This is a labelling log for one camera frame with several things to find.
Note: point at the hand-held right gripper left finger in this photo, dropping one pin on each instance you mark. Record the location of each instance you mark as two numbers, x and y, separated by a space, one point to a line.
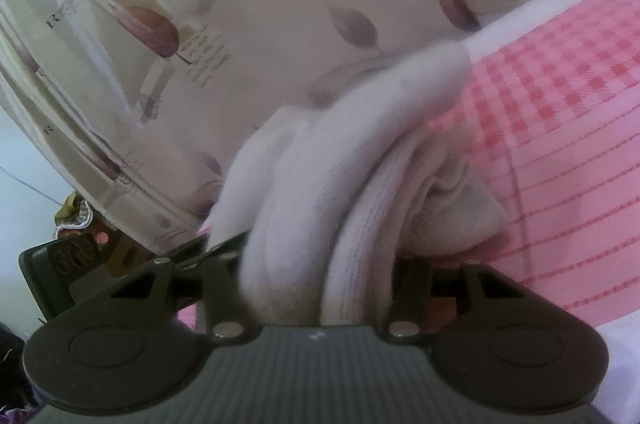
222 299

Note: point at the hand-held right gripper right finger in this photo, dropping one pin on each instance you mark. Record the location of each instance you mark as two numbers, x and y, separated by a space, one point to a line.
407 299

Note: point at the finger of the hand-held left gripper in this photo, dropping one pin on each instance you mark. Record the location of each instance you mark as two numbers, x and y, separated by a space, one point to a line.
210 244

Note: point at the beige knitted garment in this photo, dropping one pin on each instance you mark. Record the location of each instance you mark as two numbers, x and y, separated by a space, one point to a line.
310 164

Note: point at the lace trimmed dark cloth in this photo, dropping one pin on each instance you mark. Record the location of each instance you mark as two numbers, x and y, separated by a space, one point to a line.
72 211

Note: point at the pink and white bed sheet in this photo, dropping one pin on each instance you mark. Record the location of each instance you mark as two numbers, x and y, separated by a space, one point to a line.
550 129

